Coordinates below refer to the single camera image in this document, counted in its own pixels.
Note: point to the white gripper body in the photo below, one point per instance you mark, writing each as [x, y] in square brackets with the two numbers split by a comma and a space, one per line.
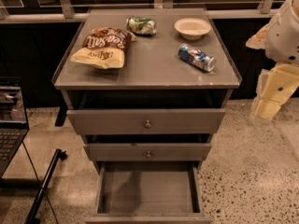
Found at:
[282, 39]

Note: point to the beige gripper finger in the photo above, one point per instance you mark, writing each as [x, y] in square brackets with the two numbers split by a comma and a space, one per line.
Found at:
[266, 109]

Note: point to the blue silver redbull can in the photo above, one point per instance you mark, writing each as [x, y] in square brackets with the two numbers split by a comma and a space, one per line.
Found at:
[196, 57]

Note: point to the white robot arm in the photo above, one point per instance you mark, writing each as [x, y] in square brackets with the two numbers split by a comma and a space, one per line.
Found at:
[279, 38]

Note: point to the grey drawer cabinet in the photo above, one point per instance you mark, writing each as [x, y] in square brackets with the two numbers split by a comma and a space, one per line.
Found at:
[154, 77]

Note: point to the green crushed soda can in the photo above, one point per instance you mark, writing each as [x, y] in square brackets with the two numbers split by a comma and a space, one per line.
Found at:
[141, 25]

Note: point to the grey open bottom drawer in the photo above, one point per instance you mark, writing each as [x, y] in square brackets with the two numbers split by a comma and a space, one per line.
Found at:
[144, 192]

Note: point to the grey middle drawer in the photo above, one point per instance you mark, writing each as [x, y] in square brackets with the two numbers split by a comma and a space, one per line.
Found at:
[147, 151]

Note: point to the grey top drawer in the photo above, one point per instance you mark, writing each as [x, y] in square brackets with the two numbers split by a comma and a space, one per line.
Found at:
[145, 121]

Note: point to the white paper bowl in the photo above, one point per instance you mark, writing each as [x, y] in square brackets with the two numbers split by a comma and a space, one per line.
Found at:
[192, 28]

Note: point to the brown yellow chip bag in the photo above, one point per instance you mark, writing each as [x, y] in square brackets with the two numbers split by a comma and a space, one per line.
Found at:
[104, 48]

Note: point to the black laptop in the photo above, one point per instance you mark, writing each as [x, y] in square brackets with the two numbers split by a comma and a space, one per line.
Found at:
[13, 120]

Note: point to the metal window railing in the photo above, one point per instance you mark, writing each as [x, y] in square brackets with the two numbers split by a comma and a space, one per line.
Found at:
[39, 11]

